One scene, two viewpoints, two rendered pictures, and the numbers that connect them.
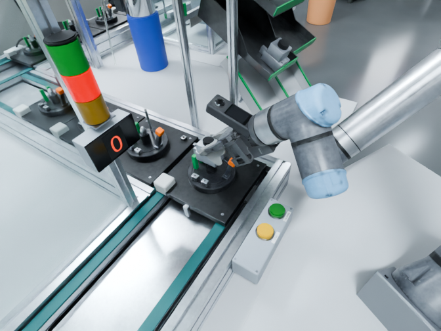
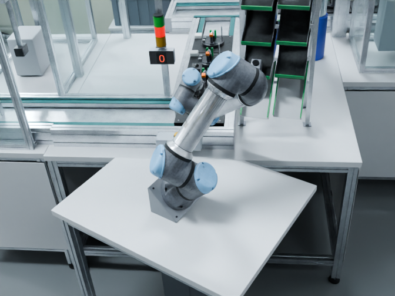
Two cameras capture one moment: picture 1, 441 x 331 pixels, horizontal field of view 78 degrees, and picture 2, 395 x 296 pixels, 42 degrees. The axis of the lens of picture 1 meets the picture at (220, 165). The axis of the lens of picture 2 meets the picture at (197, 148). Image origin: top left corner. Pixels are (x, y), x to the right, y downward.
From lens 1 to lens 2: 207 cm
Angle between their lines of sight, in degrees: 46
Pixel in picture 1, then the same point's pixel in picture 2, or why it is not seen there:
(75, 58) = (157, 22)
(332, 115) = (185, 79)
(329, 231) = not seen: hidden behind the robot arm
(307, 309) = not seen: hidden behind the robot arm
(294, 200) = (222, 155)
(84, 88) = (157, 32)
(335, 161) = (178, 96)
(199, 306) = (133, 130)
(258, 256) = (164, 137)
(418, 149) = not seen: outside the picture
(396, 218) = (239, 195)
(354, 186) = (253, 175)
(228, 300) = (147, 150)
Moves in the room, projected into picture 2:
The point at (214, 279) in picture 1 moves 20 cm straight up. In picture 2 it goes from (146, 130) to (140, 93)
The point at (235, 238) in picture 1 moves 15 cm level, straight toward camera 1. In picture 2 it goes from (168, 129) to (139, 138)
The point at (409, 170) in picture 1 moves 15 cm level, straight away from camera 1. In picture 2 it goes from (291, 197) to (328, 203)
